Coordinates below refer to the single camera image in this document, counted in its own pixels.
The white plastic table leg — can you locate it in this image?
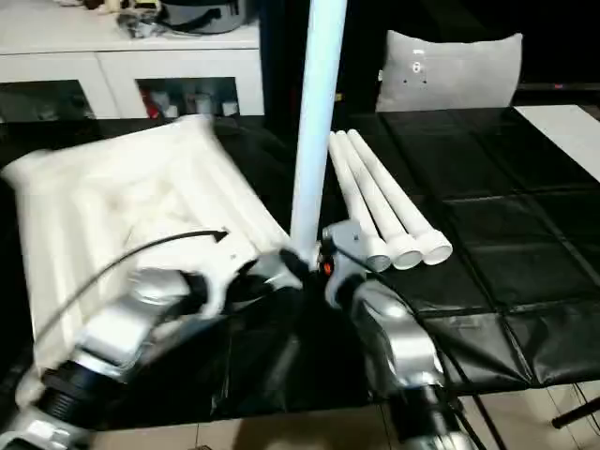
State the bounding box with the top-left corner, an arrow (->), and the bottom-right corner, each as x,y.
335,130 -> 423,272
347,129 -> 455,267
289,0 -> 349,271
327,131 -> 393,274

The white plastic table top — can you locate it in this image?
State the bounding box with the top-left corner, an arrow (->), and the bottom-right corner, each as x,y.
0,113 -> 294,409

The grey cushion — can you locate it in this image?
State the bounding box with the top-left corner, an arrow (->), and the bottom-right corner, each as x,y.
376,30 -> 525,113

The grey round bag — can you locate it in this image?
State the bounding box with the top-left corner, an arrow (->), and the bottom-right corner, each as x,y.
158,0 -> 248,37

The white flat board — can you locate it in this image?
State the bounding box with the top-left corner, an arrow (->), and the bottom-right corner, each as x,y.
512,103 -> 600,185

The dark clutter pile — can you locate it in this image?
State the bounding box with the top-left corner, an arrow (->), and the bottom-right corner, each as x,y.
115,11 -> 164,41

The white cabinet with glass doors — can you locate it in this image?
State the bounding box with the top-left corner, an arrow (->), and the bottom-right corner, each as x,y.
0,21 -> 264,124

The black right camera cable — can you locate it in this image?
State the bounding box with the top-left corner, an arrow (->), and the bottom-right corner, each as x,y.
337,247 -> 491,450

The black camera cable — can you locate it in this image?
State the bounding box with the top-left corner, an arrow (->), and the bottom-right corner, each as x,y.
337,247 -> 491,450
35,228 -> 229,357

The black left camera cable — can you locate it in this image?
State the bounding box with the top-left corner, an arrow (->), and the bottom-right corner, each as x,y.
35,228 -> 229,357

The black metal frame bar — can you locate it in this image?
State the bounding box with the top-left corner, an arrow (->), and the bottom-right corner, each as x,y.
551,389 -> 600,430

